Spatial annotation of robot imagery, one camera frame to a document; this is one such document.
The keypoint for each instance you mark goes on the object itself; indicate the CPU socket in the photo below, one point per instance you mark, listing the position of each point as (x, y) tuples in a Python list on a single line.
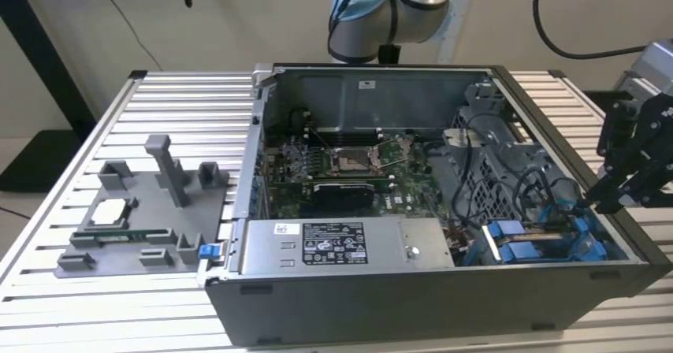
[(351, 160)]

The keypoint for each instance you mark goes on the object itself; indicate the green motherboard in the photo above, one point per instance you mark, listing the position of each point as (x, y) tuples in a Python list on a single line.
[(416, 179)]

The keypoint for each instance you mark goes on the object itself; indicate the black open PC case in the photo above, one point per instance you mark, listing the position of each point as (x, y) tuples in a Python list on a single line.
[(368, 309)]

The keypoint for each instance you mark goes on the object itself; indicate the metal disk bay cage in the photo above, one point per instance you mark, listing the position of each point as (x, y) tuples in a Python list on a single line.
[(490, 187)]

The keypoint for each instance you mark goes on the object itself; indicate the white wall conduit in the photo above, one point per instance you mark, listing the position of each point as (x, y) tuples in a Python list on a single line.
[(449, 45)]

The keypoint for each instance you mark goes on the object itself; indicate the black RAM slot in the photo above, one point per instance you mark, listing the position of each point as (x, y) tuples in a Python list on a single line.
[(345, 132), (345, 143), (345, 136), (345, 139)]

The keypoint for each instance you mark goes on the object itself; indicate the black graphics card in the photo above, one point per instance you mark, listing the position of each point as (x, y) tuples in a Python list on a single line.
[(343, 194)]

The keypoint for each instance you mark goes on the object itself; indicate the silver power supply unit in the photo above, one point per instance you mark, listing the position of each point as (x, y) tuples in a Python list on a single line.
[(264, 250)]

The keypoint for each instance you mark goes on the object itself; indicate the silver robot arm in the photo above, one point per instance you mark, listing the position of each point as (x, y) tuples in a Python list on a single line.
[(363, 26)]

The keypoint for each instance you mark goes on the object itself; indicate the hard disk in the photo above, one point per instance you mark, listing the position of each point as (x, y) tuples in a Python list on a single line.
[(506, 231), (516, 252)]

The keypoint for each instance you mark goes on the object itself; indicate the green RAM stick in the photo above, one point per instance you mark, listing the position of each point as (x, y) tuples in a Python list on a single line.
[(145, 235)]

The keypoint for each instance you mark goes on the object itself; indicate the grey parts rack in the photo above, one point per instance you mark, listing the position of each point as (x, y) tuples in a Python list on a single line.
[(148, 211)]

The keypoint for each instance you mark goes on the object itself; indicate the black stand with base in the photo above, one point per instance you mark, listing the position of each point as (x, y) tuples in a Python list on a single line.
[(48, 160)]

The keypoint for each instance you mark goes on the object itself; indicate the blue case latch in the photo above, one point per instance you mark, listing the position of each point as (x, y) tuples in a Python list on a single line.
[(209, 250)]

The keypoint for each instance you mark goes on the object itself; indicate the silver CPU chip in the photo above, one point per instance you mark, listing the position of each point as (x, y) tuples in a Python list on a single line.
[(110, 213)]

